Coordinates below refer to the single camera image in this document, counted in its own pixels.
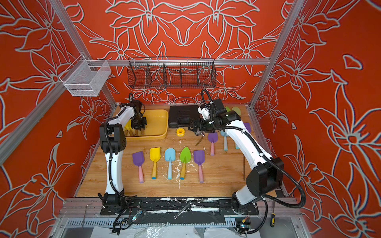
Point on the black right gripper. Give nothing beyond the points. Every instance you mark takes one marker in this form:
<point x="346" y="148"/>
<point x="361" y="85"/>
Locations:
<point x="199" y="124"/>

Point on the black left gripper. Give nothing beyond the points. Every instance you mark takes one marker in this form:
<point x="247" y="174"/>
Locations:
<point x="142" y="125"/>

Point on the pink handled tool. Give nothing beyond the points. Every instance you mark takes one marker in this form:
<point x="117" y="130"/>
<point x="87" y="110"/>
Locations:
<point x="213" y="138"/>

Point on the small green shovel wooden handle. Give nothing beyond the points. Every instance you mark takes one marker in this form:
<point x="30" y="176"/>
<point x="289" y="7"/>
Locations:
<point x="185" y="157"/>

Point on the yellow shovel yellow handle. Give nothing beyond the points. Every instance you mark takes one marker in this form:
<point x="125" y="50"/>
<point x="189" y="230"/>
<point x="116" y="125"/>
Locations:
<point x="155" y="155"/>

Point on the purple shovel blade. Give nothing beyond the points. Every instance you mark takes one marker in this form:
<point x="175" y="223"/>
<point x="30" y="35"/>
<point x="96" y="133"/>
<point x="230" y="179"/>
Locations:
<point x="138" y="160"/>

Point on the blue shovel white handle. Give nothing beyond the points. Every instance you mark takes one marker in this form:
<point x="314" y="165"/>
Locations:
<point x="170" y="156"/>

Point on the purple square shovel pink handle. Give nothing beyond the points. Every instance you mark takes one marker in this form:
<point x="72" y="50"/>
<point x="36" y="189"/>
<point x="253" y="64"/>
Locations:
<point x="248" y="127"/>

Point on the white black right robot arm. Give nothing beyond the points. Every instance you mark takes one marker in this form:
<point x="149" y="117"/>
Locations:
<point x="267" y="172"/>

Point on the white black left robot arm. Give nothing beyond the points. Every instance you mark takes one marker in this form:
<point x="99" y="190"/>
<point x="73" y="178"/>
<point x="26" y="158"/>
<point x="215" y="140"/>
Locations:
<point x="113" y="142"/>

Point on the yellow storage box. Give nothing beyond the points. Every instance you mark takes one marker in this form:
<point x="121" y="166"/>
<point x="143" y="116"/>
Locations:
<point x="157" y="126"/>

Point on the yellow tape roll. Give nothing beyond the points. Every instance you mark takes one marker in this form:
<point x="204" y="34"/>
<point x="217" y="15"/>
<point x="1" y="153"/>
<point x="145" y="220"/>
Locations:
<point x="180" y="132"/>

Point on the black plastic tool case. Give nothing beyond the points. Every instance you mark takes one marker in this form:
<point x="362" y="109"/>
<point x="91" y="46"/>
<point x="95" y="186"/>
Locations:
<point x="182" y="116"/>

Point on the hex key on table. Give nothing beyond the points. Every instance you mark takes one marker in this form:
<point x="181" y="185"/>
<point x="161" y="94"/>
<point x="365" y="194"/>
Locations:
<point x="244" y="168"/>

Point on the black wire wall basket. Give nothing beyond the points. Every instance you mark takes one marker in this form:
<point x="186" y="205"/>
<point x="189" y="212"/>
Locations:
<point x="171" y="73"/>

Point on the clear mesh wall basket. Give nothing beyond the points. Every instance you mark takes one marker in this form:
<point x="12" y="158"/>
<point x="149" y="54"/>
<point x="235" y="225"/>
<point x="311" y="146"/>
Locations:
<point x="86" y="78"/>

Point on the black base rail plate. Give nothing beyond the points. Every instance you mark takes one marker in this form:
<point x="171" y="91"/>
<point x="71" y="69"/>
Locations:
<point x="178" y="206"/>

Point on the wrench on base rail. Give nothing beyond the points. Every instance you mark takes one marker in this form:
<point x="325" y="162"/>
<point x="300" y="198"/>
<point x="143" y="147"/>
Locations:
<point x="188" y="204"/>

